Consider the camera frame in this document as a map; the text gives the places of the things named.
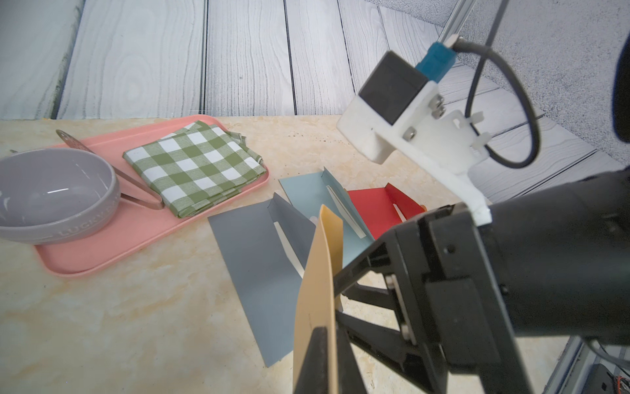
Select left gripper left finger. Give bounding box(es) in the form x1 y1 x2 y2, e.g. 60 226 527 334
294 327 329 394

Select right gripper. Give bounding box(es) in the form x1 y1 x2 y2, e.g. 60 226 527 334
388 169 629 393

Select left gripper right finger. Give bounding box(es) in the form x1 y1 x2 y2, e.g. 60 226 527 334
336 324 367 394

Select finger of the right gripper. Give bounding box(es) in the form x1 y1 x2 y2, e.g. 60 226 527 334
333 240 396 310
336 311 436 393

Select red envelope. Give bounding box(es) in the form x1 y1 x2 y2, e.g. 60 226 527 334
348 183 428 239

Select yellow envelope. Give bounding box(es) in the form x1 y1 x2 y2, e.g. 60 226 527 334
293 205 343 393

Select light blue envelope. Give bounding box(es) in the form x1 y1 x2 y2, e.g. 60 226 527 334
280 168 375 267

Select grey envelope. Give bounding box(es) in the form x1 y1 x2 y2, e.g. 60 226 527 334
208 195 316 367

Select green checkered cloth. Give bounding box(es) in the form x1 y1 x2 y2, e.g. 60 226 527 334
123 121 267 218

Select wooden stick on tray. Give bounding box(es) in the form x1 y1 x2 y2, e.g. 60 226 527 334
55 129 166 211

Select pink tray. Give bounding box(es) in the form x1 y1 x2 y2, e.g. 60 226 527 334
34 115 271 277

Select lilac bowl on tray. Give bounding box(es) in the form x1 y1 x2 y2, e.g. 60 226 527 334
1 148 121 246

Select right aluminium frame post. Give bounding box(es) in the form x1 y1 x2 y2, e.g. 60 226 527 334
438 0 476 45

